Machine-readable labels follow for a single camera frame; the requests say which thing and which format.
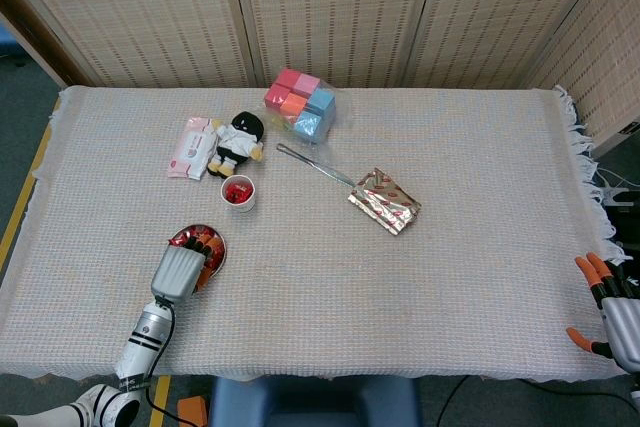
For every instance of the right robot hand silver orange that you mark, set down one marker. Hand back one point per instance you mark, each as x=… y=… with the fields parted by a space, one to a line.
x=625 y=329

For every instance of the left robot hand silver orange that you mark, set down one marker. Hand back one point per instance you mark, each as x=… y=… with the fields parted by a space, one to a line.
x=177 y=272

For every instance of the round steel plate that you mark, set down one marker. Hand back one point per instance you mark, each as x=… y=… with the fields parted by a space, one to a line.
x=223 y=252

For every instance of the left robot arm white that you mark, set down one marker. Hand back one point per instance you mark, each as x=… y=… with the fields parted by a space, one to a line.
x=145 y=332

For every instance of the white paper cup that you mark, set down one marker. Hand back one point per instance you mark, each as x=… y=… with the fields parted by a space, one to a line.
x=247 y=208

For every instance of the pink wet wipes pack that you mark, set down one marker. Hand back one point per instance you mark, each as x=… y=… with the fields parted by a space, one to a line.
x=192 y=147

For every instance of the orange block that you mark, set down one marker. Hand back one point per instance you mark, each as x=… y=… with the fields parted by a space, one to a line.
x=195 y=409

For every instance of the plush doll white coat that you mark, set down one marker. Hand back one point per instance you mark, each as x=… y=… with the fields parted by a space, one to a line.
x=235 y=144

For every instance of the white woven tablecloth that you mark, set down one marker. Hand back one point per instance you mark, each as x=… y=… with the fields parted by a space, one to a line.
x=350 y=287

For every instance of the long metal tweezers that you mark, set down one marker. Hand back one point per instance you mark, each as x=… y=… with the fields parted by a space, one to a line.
x=342 y=179

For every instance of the light blue cube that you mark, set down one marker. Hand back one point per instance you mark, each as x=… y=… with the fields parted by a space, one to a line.
x=309 y=125
x=322 y=99

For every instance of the red cube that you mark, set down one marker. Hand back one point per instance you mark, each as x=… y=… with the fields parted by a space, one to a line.
x=286 y=78
x=276 y=95

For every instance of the orange cube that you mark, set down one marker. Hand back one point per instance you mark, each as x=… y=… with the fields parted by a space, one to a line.
x=295 y=103

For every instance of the gold foil packet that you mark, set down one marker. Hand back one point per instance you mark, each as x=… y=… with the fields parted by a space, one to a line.
x=385 y=202

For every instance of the clear plastic bag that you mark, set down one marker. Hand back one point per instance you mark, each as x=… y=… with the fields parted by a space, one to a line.
x=341 y=114

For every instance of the pink cube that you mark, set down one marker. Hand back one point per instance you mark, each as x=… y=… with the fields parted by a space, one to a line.
x=306 y=83

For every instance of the beige woven screen panel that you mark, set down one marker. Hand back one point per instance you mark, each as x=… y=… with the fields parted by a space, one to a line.
x=150 y=12
x=610 y=57
x=500 y=12
x=340 y=12

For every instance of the blue panel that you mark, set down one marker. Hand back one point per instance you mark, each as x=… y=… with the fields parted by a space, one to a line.
x=7 y=44

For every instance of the brown wooden post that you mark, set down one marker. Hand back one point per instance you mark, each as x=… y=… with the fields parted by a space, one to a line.
x=35 y=32

